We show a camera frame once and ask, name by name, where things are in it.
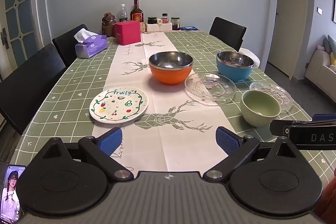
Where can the white fruit print plate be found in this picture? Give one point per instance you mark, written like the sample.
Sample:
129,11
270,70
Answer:
118,107

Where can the purple tissue pack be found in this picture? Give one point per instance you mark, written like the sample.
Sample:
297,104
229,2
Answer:
92,47

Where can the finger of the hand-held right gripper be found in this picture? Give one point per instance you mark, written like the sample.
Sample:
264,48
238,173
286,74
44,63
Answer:
325,117
279,128

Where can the green ceramic bowl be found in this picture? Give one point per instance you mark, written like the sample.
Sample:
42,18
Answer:
260,113

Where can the orange steel bowl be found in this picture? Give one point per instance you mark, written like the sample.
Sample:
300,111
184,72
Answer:
170,74

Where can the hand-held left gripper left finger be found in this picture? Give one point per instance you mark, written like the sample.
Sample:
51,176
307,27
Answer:
111,140

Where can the small clear glass plate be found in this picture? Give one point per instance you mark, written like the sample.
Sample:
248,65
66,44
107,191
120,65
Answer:
284,98

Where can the black chair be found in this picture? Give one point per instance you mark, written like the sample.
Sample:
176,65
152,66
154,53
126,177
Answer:
227,32
68,43
29,87

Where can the white door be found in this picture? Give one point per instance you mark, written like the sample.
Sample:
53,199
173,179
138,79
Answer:
288,24

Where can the glass jar with dark contents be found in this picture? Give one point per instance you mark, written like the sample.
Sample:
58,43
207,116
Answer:
175,24

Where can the glass panel door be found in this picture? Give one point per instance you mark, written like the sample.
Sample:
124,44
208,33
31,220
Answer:
18,3

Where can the wall switch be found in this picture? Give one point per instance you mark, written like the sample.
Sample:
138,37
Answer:
319,10

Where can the beige sofa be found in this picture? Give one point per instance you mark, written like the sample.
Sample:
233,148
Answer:
319,71

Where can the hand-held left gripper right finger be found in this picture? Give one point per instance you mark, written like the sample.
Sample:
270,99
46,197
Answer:
227,141

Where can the dark lidded jar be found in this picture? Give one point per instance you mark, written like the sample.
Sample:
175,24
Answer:
151,20

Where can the grey blue cushion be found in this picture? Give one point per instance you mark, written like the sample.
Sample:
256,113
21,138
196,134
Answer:
330,44

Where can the green checked tablecloth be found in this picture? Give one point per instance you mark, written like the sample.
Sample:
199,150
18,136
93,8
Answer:
65,87

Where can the blue packet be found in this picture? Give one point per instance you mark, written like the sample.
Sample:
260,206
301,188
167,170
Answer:
189,28

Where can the brown flask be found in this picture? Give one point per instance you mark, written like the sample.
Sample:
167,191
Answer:
107,26

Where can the white towel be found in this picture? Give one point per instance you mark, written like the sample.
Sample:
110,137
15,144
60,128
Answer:
250,57

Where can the red label liquor bottle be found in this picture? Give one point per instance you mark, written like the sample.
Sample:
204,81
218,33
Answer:
136,15

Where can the smartphone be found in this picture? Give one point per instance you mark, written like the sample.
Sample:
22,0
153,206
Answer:
10,195

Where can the yellow cushion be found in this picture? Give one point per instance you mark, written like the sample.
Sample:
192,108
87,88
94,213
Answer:
333,58

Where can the large clear glass plate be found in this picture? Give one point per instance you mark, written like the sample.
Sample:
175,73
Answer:
210,94

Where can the blue steel bowl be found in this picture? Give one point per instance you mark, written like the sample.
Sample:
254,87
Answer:
233,73

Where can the person's right forearm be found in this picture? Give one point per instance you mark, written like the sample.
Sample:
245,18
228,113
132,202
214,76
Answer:
331,197

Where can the clear plastic water bottle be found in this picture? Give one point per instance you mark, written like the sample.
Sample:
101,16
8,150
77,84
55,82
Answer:
122,14

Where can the cream round cap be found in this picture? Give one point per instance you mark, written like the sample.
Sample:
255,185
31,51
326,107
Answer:
159,21

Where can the pink box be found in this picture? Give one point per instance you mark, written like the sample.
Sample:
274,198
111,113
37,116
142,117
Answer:
128,32

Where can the small ink bottle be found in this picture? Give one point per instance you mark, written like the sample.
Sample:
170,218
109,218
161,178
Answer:
164,18

